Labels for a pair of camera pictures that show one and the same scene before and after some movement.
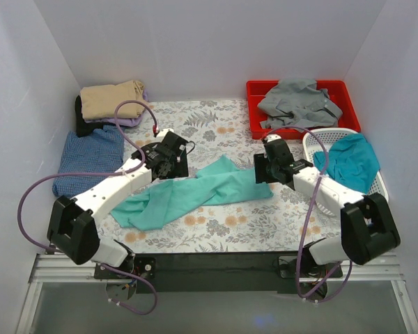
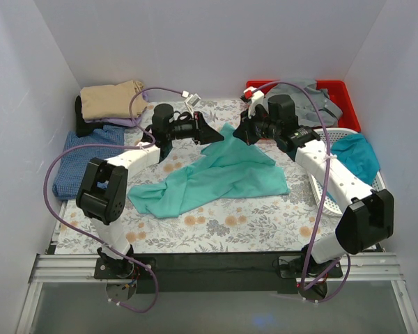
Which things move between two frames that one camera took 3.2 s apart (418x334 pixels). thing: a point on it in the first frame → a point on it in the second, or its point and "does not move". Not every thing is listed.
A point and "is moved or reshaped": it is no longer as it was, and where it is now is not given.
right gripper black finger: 262,172 → 246,131
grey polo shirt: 294,103 does not move
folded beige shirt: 101,102 does not move
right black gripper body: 260,168 → 250,129
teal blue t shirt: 350,161 does not move
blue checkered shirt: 100,150 does not move
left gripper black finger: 180,166 → 204,133
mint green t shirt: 219,182 is moved or reshaped
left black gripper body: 180,164 → 198,127
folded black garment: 83,129 does not move
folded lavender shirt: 127,122 does not move
